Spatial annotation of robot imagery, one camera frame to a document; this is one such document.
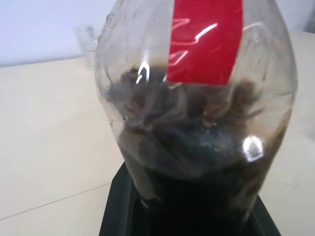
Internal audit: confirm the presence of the soy sauce bottle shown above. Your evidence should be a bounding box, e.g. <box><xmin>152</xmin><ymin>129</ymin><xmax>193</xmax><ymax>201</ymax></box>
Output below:
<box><xmin>94</xmin><ymin>0</ymin><xmax>299</xmax><ymax>236</ymax></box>

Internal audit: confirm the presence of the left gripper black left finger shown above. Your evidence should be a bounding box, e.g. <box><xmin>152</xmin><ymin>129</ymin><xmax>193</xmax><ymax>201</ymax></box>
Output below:
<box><xmin>99</xmin><ymin>162</ymin><xmax>149</xmax><ymax>236</ymax></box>

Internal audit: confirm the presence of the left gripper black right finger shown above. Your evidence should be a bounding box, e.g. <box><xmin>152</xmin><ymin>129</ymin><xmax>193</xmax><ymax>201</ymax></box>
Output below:
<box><xmin>245</xmin><ymin>192</ymin><xmax>282</xmax><ymax>236</ymax></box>

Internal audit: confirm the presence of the clear plastic cup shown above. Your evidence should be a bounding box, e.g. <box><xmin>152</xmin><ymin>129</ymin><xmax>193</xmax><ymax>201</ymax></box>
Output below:
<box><xmin>72</xmin><ymin>24</ymin><xmax>104</xmax><ymax>71</ymax></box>

